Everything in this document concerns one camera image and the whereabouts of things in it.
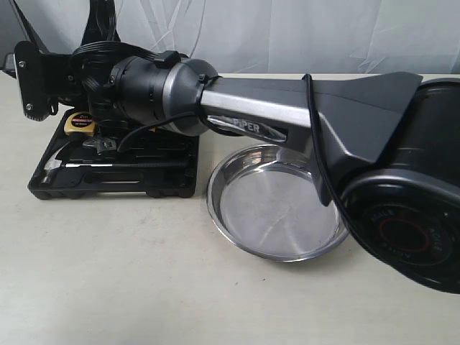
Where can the black plastic tool case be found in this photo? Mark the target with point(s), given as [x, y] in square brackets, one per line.
[159, 164]

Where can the black handled adjustable wrench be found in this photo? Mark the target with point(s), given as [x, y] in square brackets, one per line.
[101, 144]

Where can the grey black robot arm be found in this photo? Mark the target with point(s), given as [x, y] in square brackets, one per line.
[384, 149]

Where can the round stainless steel tray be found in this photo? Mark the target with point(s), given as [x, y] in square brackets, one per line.
[262, 199]

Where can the white backdrop curtain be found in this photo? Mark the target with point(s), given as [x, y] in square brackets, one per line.
[377, 36]

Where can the yellow black tape measure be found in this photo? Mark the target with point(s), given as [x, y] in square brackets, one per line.
[80, 122]

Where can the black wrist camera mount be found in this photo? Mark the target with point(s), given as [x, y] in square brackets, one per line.
[37, 103]

